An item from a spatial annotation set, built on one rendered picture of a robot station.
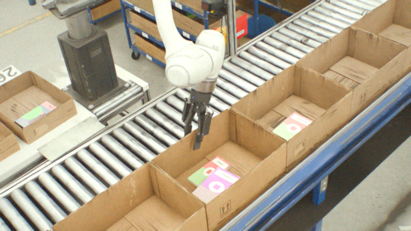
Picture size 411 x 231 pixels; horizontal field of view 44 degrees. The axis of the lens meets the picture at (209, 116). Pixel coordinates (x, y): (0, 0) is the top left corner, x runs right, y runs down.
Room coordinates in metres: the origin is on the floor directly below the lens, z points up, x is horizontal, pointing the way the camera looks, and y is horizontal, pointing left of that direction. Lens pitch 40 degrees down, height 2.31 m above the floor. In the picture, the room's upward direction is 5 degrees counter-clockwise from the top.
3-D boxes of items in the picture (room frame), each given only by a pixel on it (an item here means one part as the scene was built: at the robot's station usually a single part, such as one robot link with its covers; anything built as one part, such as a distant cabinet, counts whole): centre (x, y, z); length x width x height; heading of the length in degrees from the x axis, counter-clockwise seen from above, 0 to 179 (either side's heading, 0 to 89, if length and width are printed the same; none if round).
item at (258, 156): (1.29, -0.02, 0.96); 0.39 x 0.29 x 0.17; 130
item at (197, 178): (1.33, 0.02, 0.89); 0.16 x 0.07 x 0.02; 130
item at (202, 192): (1.21, 0.00, 0.92); 0.16 x 0.11 x 0.07; 138
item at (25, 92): (1.98, 0.86, 0.80); 0.38 x 0.28 x 0.10; 44
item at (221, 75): (2.04, -0.22, 0.72); 0.52 x 0.05 x 0.05; 40
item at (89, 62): (2.13, 0.56, 0.91); 0.26 x 0.26 x 0.33; 42
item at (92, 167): (1.50, 0.43, 0.72); 0.52 x 0.05 x 0.05; 40
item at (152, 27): (3.46, 0.28, 0.39); 0.40 x 0.30 x 0.10; 40
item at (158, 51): (3.45, 0.29, 0.19); 0.40 x 0.30 x 0.10; 38
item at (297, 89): (1.54, -0.32, 0.96); 0.39 x 0.29 x 0.17; 130
